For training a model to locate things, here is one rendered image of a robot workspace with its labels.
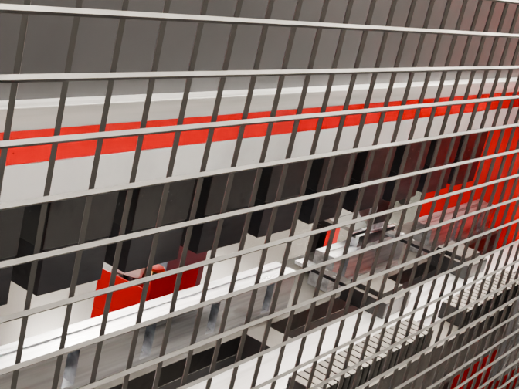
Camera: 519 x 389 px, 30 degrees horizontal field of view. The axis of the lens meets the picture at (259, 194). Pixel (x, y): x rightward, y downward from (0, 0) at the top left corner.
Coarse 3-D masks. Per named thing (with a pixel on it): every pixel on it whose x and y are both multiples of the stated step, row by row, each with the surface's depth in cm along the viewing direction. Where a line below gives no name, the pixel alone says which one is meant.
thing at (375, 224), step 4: (384, 200) 250; (384, 204) 251; (388, 204) 254; (380, 208) 250; (384, 208) 252; (376, 212) 249; (380, 216) 252; (384, 216) 254; (368, 220) 251; (376, 220) 251; (380, 220) 253; (384, 220) 255; (372, 224) 250; (376, 224) 254; (380, 224) 256; (372, 228) 253
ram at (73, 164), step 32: (64, 128) 141; (96, 128) 147; (128, 128) 153; (224, 128) 174; (256, 128) 183; (288, 128) 193; (352, 128) 215; (384, 128) 228; (416, 128) 243; (448, 128) 260; (32, 160) 138; (64, 160) 144; (128, 160) 156; (160, 160) 162; (192, 160) 170; (224, 160) 178; (256, 160) 187; (32, 192) 141; (64, 192) 146
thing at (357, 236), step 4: (380, 228) 255; (388, 228) 258; (392, 228) 260; (356, 232) 248; (360, 232) 249; (364, 232) 251; (372, 232) 251; (376, 232) 253; (380, 232) 255; (352, 236) 246; (356, 236) 245; (360, 236) 245; (364, 236) 247; (368, 236) 249; (372, 236) 251; (376, 236) 253; (388, 236) 260; (352, 240) 246; (356, 240) 245; (360, 240) 246; (368, 240) 250; (372, 240) 252; (376, 240) 254; (352, 244) 246; (356, 244) 246; (360, 244) 247
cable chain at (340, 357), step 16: (384, 336) 180; (400, 336) 181; (352, 352) 169; (368, 352) 171; (416, 352) 184; (320, 368) 160; (336, 368) 162; (368, 368) 167; (288, 384) 155; (304, 384) 154; (336, 384) 157
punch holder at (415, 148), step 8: (416, 144) 247; (400, 152) 243; (416, 152) 249; (424, 152) 253; (400, 160) 243; (408, 160) 246; (416, 160) 250; (424, 160) 255; (392, 168) 245; (408, 168) 248; (392, 176) 246; (392, 184) 246; (400, 184) 248; (408, 184) 252; (416, 184) 256; (384, 192) 248; (400, 192) 250
